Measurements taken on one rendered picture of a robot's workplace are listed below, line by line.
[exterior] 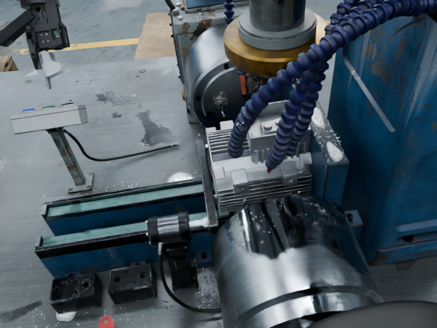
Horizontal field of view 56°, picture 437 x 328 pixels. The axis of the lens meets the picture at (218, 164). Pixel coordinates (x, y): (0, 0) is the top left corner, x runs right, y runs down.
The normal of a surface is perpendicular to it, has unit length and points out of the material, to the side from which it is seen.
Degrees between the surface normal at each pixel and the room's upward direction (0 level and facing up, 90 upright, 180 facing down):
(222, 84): 90
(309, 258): 6
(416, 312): 19
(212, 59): 28
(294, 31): 0
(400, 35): 90
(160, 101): 0
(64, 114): 54
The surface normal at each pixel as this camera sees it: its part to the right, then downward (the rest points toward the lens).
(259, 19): -0.65, 0.58
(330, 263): 0.21, -0.71
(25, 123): 0.06, 0.17
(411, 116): -0.99, 0.15
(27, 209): -0.08, -0.69
